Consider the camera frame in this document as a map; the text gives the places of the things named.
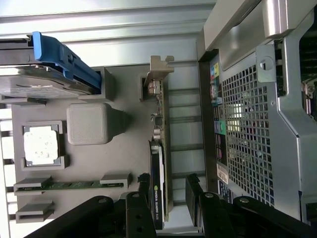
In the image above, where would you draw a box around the silver hard disk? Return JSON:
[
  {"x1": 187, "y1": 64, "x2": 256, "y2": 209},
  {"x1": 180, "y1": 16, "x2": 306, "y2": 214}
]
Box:
[{"x1": 0, "y1": 39, "x2": 92, "y2": 98}]

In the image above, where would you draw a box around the grey parts rack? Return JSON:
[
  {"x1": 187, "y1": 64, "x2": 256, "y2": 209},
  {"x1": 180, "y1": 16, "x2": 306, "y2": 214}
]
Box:
[{"x1": 0, "y1": 65, "x2": 174, "y2": 238}]

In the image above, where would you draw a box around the silver CPU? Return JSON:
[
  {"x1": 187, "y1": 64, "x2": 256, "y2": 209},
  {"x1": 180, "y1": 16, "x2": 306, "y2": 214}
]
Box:
[{"x1": 23, "y1": 130, "x2": 60, "y2": 166}]

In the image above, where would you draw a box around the green RAM stick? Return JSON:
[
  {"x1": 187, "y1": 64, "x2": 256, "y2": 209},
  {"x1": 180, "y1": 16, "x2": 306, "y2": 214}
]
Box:
[{"x1": 14, "y1": 180, "x2": 124, "y2": 191}]

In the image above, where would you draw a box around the blue disk caddy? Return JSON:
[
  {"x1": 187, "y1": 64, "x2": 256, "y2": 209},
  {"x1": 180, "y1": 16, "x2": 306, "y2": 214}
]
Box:
[{"x1": 26, "y1": 31, "x2": 102, "y2": 96}]

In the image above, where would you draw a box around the black open PC case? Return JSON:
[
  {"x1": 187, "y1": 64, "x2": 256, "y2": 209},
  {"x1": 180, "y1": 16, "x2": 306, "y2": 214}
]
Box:
[{"x1": 197, "y1": 0, "x2": 317, "y2": 238}]

